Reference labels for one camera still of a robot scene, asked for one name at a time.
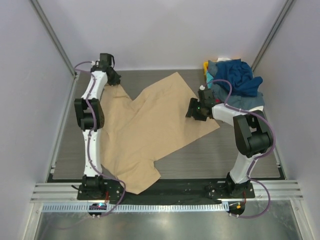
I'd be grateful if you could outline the grey-blue t-shirt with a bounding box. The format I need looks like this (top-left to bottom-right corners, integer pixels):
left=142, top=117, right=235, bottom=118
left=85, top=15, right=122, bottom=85
left=208, top=63, right=265, bottom=110

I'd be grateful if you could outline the beige t-shirt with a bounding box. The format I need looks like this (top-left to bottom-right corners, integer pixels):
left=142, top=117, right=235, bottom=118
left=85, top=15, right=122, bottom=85
left=100, top=72, right=219, bottom=194

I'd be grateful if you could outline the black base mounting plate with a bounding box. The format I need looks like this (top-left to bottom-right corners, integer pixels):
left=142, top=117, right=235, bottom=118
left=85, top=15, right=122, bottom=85
left=71, top=178, right=256, bottom=205

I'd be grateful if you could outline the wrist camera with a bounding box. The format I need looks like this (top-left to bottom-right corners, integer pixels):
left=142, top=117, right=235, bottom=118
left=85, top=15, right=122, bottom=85
left=198, top=85, right=216, bottom=106
left=90, top=53, right=115, bottom=72

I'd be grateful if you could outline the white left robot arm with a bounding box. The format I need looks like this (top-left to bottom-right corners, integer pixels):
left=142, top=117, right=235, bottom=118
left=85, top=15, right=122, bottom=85
left=74, top=66, right=120, bottom=200

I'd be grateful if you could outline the cyan t-shirt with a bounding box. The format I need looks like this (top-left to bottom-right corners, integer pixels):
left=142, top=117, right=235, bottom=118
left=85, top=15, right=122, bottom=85
left=205, top=71, right=214, bottom=88

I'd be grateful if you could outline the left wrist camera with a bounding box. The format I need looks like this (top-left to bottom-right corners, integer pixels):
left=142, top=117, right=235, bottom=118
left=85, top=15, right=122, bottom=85
left=90, top=53, right=115, bottom=72

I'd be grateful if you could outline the yellow plastic bin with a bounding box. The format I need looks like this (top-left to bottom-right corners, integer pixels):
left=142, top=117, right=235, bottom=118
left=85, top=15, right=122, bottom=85
left=203, top=60, right=215, bottom=81

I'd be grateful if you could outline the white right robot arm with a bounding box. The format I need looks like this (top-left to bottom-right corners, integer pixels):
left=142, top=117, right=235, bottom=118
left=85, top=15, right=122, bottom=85
left=185, top=98, right=274, bottom=198

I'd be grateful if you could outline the slotted cable duct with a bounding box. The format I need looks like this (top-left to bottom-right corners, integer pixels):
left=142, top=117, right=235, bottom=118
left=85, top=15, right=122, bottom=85
left=42, top=202, right=229, bottom=213

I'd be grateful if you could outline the aluminium frame rail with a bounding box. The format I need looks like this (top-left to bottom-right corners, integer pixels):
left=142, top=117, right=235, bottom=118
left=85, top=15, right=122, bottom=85
left=31, top=179, right=303, bottom=203

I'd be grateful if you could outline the dark blue t-shirt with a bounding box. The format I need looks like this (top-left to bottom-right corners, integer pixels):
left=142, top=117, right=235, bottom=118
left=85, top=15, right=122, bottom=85
left=214, top=59, right=263, bottom=97

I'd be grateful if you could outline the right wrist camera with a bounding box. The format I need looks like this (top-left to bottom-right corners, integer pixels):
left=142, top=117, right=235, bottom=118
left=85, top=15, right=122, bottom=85
left=198, top=85, right=216, bottom=106

